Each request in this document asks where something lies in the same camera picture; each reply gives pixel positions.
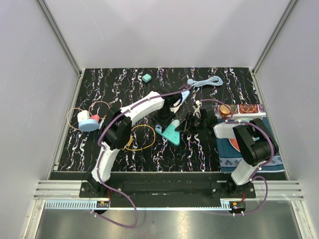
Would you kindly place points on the aluminium post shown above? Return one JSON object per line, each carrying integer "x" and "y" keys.
{"x": 277, "y": 30}
{"x": 57, "y": 33}

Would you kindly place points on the round blue power strip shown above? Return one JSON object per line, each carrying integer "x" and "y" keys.
{"x": 88, "y": 125}

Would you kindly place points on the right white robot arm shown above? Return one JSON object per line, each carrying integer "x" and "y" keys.
{"x": 256, "y": 143}

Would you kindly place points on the left aluminium post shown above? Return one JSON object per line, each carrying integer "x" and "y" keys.
{"x": 57, "y": 33}

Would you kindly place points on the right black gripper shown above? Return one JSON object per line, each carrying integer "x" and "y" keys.
{"x": 185, "y": 128}

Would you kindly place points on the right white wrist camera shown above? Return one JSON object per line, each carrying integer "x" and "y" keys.
{"x": 196, "y": 106}

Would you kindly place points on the red and green plate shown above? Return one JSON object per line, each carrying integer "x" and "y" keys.
{"x": 233, "y": 142}

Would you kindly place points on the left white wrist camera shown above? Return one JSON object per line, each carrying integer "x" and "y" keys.
{"x": 176, "y": 106}

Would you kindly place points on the yellow cube charger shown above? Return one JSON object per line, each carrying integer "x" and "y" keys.
{"x": 130, "y": 141}

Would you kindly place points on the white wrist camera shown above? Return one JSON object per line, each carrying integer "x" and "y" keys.
{"x": 176, "y": 106}
{"x": 196, "y": 106}

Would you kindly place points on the pink plug adapter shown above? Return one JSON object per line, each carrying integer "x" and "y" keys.
{"x": 95, "y": 117}

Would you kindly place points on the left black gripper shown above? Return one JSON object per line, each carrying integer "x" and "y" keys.
{"x": 157, "y": 120}

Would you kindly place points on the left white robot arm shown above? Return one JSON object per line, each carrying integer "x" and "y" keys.
{"x": 118, "y": 124}

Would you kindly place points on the teal triangular power strip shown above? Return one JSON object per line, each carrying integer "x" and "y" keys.
{"x": 170, "y": 133}

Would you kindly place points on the white cube charger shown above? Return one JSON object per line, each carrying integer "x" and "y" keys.
{"x": 83, "y": 115}

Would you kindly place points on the green cube charger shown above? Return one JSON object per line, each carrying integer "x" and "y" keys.
{"x": 146, "y": 78}

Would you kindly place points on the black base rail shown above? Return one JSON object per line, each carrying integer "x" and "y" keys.
{"x": 164, "y": 182}

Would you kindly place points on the orange cup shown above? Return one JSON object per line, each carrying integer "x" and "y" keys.
{"x": 224, "y": 111}

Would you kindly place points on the blue placemat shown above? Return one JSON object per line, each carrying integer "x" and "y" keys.
{"x": 229, "y": 158}

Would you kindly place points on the right aluminium post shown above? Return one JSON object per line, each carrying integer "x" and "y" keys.
{"x": 277, "y": 30}

